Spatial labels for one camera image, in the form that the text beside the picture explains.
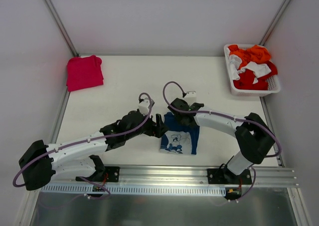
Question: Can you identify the orange t-shirt in basket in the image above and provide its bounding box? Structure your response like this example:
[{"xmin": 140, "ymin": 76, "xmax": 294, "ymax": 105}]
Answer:
[{"xmin": 228, "ymin": 44, "xmax": 271, "ymax": 69}]

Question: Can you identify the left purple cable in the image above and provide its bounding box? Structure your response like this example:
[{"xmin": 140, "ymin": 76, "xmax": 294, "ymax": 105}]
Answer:
[{"xmin": 12, "ymin": 92, "xmax": 154, "ymax": 200}]

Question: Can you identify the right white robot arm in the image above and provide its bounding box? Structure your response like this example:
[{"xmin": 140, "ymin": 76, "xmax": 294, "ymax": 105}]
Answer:
[{"xmin": 167, "ymin": 98, "xmax": 276, "ymax": 184}]

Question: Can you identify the navy blue t-shirt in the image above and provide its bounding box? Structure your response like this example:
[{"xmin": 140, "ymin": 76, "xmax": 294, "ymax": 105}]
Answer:
[{"xmin": 159, "ymin": 112, "xmax": 200, "ymax": 155}]

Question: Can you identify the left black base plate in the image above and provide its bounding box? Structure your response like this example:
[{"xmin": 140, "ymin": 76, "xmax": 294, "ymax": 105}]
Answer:
[{"xmin": 75, "ymin": 165, "xmax": 121, "ymax": 183}]

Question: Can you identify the right aluminium corner post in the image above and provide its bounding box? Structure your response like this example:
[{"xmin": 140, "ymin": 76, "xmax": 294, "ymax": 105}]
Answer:
[{"xmin": 259, "ymin": 0, "xmax": 293, "ymax": 45}]

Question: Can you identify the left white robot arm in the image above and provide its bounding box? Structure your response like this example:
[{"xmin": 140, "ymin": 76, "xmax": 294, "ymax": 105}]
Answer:
[{"xmin": 13, "ymin": 110, "xmax": 168, "ymax": 191}]

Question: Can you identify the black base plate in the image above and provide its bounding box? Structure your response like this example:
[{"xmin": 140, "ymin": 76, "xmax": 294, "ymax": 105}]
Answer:
[
  {"xmin": 206, "ymin": 168, "xmax": 252, "ymax": 185},
  {"xmin": 75, "ymin": 165, "xmax": 121, "ymax": 183}
]

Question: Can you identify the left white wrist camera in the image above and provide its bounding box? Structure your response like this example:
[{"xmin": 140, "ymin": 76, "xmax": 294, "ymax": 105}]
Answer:
[{"xmin": 138, "ymin": 98, "xmax": 154, "ymax": 116}]

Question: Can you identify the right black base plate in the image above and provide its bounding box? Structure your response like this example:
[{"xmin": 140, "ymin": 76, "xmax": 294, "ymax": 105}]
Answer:
[{"xmin": 206, "ymin": 168, "xmax": 252, "ymax": 185}]

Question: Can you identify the white t-shirt in basket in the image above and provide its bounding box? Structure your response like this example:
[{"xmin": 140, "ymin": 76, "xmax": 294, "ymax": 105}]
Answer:
[{"xmin": 228, "ymin": 55, "xmax": 272, "ymax": 84}]

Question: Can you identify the left aluminium corner post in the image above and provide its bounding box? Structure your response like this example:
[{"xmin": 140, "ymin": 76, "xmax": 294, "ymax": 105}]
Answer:
[{"xmin": 43, "ymin": 0, "xmax": 79, "ymax": 57}]

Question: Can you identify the aluminium corner post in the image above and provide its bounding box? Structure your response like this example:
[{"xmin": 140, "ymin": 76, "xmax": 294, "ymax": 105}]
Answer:
[
  {"xmin": 259, "ymin": 0, "xmax": 293, "ymax": 45},
  {"xmin": 43, "ymin": 0, "xmax": 79, "ymax": 57}
]

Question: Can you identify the aluminium mounting rail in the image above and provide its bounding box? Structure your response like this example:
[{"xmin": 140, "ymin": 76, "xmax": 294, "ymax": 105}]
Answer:
[{"xmin": 29, "ymin": 162, "xmax": 299, "ymax": 188}]

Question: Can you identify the white plastic basket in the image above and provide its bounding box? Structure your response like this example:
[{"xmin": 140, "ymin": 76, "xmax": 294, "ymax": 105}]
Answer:
[{"xmin": 224, "ymin": 44, "xmax": 281, "ymax": 97}]

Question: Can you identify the folded pink t-shirt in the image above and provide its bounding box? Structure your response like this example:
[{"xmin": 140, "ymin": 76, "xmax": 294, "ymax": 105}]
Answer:
[{"xmin": 66, "ymin": 55, "xmax": 104, "ymax": 92}]

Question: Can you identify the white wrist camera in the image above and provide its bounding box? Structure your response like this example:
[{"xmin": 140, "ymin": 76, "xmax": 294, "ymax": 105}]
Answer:
[
  {"xmin": 183, "ymin": 91, "xmax": 197, "ymax": 105},
  {"xmin": 138, "ymin": 98, "xmax": 154, "ymax": 116}
]

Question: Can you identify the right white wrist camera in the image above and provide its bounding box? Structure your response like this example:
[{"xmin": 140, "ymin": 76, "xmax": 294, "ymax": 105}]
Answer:
[{"xmin": 183, "ymin": 91, "xmax": 197, "ymax": 105}]

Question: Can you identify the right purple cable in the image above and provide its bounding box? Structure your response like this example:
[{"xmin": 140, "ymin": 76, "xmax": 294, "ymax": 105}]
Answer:
[{"xmin": 162, "ymin": 81, "xmax": 281, "ymax": 204}]

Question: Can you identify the purple cable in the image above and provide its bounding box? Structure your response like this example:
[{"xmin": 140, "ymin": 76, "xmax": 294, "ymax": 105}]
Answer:
[
  {"xmin": 162, "ymin": 81, "xmax": 281, "ymax": 204},
  {"xmin": 12, "ymin": 92, "xmax": 154, "ymax": 200}
]

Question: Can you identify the red t-shirt in basket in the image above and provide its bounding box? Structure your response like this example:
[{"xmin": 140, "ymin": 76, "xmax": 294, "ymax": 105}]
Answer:
[{"xmin": 233, "ymin": 61, "xmax": 278, "ymax": 90}]

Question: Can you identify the white slotted cable duct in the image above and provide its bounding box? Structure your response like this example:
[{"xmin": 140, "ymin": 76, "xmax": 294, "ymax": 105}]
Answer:
[{"xmin": 41, "ymin": 183, "xmax": 226, "ymax": 197}]

